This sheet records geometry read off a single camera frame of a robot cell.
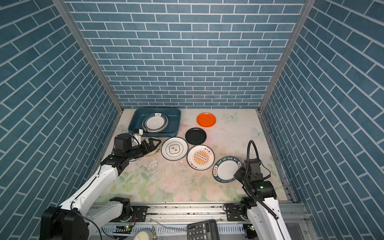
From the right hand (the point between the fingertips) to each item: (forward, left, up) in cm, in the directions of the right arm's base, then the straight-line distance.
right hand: (236, 170), depth 80 cm
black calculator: (-27, +16, -6) cm, 32 cm away
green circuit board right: (-26, -7, -13) cm, 30 cm away
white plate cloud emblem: (+15, +38, -7) cm, 42 cm away
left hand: (+8, +44, +9) cm, 46 cm away
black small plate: (+27, +25, -8) cm, 38 cm away
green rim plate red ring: (+34, +56, -4) cm, 66 cm away
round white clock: (-31, +43, -4) cm, 53 cm away
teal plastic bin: (+44, +45, -6) cm, 63 cm away
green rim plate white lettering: (+5, +5, -10) cm, 12 cm away
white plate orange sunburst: (+10, +21, -8) cm, 24 cm away
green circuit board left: (-30, +54, -10) cm, 62 cm away
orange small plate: (+42, +19, -7) cm, 46 cm away
